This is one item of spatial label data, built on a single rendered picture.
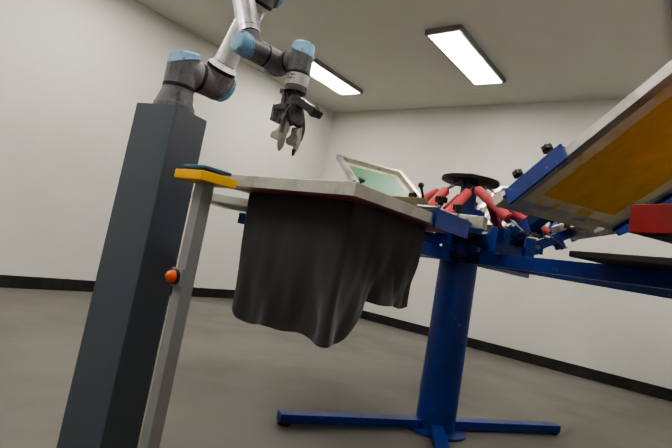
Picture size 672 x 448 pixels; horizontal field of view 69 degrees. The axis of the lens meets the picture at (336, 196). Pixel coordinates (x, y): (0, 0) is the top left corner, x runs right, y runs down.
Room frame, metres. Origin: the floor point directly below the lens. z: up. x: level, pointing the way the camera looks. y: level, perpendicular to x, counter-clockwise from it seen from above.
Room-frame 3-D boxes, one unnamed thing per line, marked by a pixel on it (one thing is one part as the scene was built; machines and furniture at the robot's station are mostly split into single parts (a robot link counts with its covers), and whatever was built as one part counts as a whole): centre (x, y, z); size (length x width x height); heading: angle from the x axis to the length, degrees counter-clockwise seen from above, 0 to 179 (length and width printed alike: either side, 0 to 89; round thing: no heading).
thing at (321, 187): (1.79, -0.06, 0.97); 0.79 x 0.58 x 0.04; 142
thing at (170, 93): (1.76, 0.65, 1.25); 0.15 x 0.15 x 0.10
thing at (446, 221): (1.80, -0.43, 0.97); 0.30 x 0.05 x 0.07; 142
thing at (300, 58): (1.51, 0.19, 1.38); 0.09 x 0.08 x 0.11; 46
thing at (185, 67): (1.77, 0.64, 1.37); 0.13 x 0.12 x 0.14; 136
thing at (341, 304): (1.62, -0.19, 0.74); 0.46 x 0.04 x 0.42; 142
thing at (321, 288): (1.56, 0.12, 0.74); 0.45 x 0.03 x 0.43; 52
